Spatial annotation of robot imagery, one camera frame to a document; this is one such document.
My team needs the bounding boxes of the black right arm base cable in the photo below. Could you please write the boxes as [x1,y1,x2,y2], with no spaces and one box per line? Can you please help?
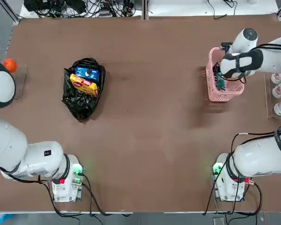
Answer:
[202,132,276,216]

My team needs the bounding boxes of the yellow wafer snack packet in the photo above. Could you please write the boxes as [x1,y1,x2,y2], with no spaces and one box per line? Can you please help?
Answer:
[69,74,100,98]

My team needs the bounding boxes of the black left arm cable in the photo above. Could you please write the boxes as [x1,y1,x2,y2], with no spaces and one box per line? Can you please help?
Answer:
[0,161,134,217]

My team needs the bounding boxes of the black plastic bag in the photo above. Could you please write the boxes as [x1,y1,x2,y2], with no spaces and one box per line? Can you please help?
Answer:
[62,58,106,121]

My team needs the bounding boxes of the black adapter cable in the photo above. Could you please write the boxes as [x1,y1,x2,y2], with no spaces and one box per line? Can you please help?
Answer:
[207,0,228,20]

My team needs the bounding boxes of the blue cookie box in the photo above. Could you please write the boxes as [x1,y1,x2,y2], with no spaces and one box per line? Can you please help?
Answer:
[74,66,101,83]

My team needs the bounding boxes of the teal cartoon biscuit packet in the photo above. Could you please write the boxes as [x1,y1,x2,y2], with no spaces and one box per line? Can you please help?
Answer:
[216,72,226,91]

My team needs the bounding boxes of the clear acrylic bottle shelf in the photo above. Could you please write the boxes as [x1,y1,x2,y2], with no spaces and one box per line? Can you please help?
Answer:
[264,72,281,120]

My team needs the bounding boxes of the clear acrylic fruit stand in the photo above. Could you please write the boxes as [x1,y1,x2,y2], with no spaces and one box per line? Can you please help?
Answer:
[0,58,28,101]

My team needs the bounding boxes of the pink plastic slotted basket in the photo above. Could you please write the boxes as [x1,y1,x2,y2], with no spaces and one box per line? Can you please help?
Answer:
[205,47,245,102]

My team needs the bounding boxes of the orange fruit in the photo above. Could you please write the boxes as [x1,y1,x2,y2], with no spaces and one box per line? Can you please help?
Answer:
[3,59,17,73]

